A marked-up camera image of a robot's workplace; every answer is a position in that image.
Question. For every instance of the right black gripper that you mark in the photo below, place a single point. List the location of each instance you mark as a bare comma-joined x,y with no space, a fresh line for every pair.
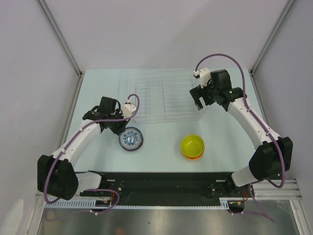
197,92

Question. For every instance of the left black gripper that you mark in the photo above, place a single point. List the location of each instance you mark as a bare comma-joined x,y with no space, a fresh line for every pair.
118,130

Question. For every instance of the blue floral white bowl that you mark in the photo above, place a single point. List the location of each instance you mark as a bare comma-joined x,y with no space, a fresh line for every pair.
131,139

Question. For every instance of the clear plastic dish rack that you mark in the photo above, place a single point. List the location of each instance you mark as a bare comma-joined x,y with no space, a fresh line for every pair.
164,94

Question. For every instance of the yellow-green plastic bowl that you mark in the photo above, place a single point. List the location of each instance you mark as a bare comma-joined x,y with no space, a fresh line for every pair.
192,145

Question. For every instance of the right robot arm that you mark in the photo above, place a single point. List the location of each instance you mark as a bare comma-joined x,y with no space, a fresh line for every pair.
272,154

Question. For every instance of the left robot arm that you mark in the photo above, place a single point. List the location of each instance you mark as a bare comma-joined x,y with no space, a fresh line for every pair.
55,172

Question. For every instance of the orange plastic bowl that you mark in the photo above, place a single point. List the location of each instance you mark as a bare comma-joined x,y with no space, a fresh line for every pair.
194,158

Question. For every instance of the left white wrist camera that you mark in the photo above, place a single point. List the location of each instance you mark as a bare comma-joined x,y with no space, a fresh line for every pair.
128,109

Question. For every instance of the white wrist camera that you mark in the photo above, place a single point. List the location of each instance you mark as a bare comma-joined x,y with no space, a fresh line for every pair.
128,109
204,75

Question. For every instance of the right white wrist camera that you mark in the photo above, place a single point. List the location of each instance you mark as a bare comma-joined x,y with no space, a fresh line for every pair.
204,75

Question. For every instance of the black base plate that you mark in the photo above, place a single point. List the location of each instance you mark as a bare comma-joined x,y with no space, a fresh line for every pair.
164,180

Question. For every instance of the white slotted cable duct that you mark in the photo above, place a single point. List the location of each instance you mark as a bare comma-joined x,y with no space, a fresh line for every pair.
94,204

